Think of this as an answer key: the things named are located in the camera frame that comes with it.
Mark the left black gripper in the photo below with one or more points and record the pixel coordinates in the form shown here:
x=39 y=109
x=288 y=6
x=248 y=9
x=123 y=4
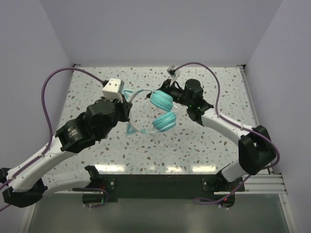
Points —
x=125 y=107

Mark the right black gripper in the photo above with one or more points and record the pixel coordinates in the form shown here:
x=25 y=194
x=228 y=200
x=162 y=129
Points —
x=166 y=86

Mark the teal white cat-ear headphones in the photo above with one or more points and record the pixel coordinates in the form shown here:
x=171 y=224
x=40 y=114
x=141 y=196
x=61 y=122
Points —
x=160 y=109

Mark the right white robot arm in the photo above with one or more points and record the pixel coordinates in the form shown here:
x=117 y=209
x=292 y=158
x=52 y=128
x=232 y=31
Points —
x=256 y=150

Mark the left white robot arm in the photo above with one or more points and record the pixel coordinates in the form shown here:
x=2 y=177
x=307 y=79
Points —
x=28 y=182

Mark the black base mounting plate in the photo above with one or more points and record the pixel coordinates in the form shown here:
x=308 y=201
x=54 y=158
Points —
x=121 y=186

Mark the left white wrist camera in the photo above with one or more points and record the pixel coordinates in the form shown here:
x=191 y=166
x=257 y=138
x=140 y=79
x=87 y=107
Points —
x=112 y=89

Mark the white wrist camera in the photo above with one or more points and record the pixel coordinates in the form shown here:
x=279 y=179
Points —
x=112 y=89
x=173 y=73

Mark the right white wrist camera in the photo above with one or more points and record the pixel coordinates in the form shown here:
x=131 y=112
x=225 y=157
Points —
x=173 y=73

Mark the right aluminium frame rail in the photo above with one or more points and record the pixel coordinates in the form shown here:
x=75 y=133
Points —
x=270 y=168

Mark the aluminium frame rail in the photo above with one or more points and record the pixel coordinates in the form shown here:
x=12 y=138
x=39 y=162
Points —
x=270 y=168
x=258 y=209

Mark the front aluminium frame rail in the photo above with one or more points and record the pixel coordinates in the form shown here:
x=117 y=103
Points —
x=258 y=209

